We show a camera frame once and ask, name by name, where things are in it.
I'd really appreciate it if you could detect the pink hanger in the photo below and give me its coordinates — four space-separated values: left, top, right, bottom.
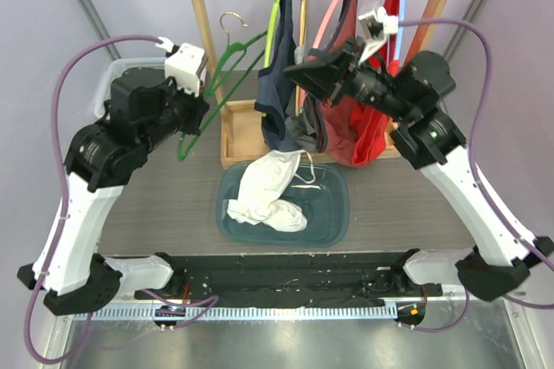
307 0 358 61

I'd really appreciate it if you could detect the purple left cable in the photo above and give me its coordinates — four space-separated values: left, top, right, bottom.
22 35 220 365

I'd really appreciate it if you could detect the red tank top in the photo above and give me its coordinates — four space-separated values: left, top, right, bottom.
350 0 400 167

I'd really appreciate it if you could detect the white tank top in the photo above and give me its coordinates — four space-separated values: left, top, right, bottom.
227 150 315 233

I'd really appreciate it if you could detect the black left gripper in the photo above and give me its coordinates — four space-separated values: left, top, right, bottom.
140 74 209 154

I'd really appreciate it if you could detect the maroon tank top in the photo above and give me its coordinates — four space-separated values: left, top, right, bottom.
302 0 369 167

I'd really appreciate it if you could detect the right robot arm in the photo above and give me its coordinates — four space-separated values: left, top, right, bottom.
284 37 553 301

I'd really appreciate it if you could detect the yellow hanger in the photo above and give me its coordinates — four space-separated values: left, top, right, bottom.
294 0 307 116

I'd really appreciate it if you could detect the white plastic basket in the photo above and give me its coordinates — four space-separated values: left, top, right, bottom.
93 57 165 120

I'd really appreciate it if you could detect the navy blue tank top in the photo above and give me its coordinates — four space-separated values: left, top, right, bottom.
254 0 300 152

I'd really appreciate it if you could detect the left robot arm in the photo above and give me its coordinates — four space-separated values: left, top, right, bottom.
17 68 209 316

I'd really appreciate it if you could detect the purple cable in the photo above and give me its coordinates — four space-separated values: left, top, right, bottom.
22 35 220 365
397 17 554 334

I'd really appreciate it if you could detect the white slotted cable duct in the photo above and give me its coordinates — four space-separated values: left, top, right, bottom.
93 302 397 321

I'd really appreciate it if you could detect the lime green hanger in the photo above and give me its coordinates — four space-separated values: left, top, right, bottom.
263 0 280 68

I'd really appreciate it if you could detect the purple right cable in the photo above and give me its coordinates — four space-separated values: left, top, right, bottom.
397 17 554 334

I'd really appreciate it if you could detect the teal plastic bin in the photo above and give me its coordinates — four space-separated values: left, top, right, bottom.
216 161 350 248

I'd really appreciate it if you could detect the grey tank top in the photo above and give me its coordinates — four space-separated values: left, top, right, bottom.
285 43 325 153

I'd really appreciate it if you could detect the light blue hanger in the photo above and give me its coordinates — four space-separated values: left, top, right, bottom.
393 0 407 61

